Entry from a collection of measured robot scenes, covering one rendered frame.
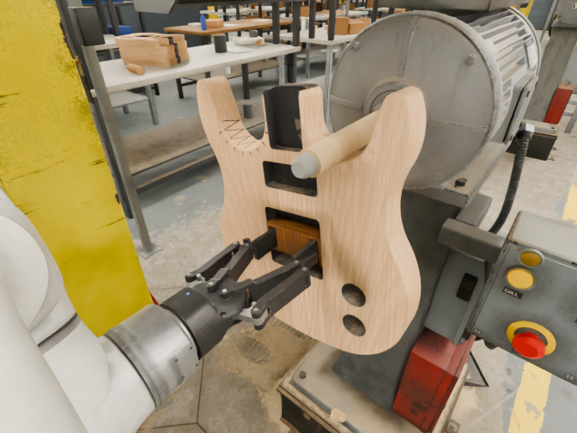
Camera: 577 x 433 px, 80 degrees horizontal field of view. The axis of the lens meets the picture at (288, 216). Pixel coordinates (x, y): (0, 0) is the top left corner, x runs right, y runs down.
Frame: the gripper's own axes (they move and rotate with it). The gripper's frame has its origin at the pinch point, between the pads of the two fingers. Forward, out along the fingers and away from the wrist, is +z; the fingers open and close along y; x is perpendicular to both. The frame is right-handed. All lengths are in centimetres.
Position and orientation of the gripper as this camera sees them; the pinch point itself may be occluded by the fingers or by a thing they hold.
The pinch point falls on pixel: (291, 244)
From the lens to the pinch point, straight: 51.2
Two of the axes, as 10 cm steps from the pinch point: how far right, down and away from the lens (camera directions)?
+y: 7.7, 2.1, -6.0
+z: 6.2, -4.3, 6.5
